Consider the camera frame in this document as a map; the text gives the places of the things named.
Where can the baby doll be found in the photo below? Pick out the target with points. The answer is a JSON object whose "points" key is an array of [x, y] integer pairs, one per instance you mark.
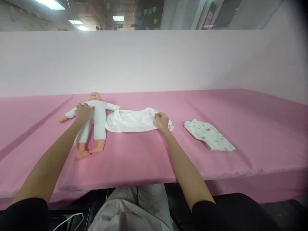
{"points": [[99, 113]]}

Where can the person's left hand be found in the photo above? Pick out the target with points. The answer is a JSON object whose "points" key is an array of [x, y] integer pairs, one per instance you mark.
{"points": [[83, 113]]}

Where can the person's legs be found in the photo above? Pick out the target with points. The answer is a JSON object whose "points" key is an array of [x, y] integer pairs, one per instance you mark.
{"points": [[134, 209]]}

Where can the plain white baby garment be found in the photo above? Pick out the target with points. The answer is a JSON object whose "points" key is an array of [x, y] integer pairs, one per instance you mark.
{"points": [[131, 121]]}

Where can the patterned white baby garment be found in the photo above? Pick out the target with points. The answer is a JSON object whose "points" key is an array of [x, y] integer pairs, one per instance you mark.
{"points": [[209, 134]]}

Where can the pink tablecloth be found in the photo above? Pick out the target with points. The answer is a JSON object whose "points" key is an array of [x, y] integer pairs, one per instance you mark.
{"points": [[144, 156]]}

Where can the person's right fingers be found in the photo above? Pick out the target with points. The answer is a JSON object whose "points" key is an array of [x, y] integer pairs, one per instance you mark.
{"points": [[157, 117]]}

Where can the person's right hand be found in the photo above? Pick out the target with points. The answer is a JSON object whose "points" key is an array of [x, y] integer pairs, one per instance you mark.
{"points": [[163, 121]]}

